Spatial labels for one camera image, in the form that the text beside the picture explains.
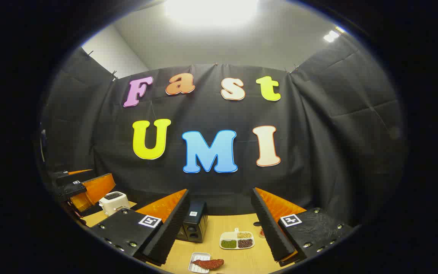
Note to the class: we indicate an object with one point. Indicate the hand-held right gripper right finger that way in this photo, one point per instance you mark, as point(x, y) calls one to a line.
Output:
point(270, 228)

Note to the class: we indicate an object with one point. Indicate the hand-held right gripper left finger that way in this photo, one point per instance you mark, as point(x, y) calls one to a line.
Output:
point(169, 228)

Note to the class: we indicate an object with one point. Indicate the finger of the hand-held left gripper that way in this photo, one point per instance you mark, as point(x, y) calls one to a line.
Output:
point(67, 178)
point(97, 189)

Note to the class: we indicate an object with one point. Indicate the black electric oven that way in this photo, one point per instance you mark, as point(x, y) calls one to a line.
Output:
point(196, 224)

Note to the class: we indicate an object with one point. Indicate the red meat steak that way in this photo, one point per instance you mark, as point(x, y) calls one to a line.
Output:
point(209, 263)

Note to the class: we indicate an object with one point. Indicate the clear plastic bottle red label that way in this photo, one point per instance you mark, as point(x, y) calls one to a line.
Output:
point(262, 232)

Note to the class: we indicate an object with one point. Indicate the white toaster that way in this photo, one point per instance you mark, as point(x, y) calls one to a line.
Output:
point(114, 203)

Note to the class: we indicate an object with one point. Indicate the pale bean heap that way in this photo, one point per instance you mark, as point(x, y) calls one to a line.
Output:
point(244, 235)

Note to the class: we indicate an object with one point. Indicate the dark red bean heap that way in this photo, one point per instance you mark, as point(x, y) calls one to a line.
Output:
point(245, 243)

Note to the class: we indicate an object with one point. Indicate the white rectangular tray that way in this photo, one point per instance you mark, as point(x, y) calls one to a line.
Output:
point(198, 255)

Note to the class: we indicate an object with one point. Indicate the white divided plate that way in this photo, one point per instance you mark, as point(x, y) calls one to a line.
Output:
point(229, 236)

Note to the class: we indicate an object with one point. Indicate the green bean heap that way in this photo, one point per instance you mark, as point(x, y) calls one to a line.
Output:
point(229, 244)

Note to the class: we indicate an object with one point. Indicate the black backdrop cloth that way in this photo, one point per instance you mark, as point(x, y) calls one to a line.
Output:
point(318, 133)

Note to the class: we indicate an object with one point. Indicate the small ceiling light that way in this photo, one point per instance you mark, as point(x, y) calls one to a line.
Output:
point(331, 36)

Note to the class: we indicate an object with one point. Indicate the large ceiling light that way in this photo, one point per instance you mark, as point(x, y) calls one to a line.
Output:
point(211, 11)

